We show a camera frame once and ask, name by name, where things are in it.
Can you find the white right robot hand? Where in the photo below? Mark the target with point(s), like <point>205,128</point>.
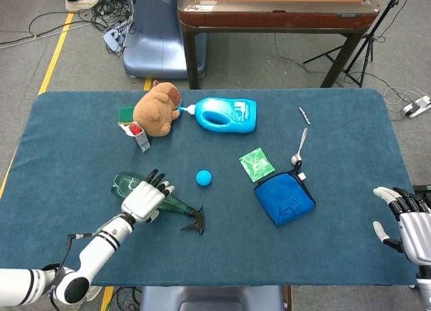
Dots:
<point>415,230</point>

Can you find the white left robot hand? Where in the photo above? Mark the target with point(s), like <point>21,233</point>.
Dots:
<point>144,198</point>

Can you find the green spray bottle black trigger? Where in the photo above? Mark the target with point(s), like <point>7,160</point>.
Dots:
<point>122,186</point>

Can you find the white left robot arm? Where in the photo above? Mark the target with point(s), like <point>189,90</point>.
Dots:
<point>97,247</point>

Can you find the blue detergent bottle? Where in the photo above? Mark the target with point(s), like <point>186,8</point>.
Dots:
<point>235,117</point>

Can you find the black tripod stand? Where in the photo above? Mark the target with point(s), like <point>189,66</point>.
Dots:
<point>368,41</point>

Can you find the small white open carton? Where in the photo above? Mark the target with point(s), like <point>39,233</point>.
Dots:
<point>143,141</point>

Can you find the blue ball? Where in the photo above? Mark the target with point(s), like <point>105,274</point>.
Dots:
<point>204,178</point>

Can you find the yellow green sponge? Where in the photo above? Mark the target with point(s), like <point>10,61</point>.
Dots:
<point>126,114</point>

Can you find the brown capybara plush toy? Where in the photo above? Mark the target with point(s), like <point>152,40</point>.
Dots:
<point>155,112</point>

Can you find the green sachet packet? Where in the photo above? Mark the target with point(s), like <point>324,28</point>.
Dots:
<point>256,164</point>

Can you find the grey robot torso base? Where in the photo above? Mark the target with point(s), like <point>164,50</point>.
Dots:
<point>212,299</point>

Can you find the white power strip grey adapter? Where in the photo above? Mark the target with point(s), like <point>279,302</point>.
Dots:
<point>417,106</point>

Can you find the folded blue microfibre towel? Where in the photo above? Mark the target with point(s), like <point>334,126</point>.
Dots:
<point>283,200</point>

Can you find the metal spoon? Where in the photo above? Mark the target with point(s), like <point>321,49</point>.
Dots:
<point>296,159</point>

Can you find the white power strip with plugs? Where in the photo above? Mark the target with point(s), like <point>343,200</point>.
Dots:
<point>114,35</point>

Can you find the person in dark trousers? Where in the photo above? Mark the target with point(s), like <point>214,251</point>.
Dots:
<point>81,1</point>

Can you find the brown mahjong table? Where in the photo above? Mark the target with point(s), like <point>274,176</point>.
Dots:
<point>276,18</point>

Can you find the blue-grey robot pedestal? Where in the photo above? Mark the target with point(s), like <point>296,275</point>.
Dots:
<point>155,45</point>

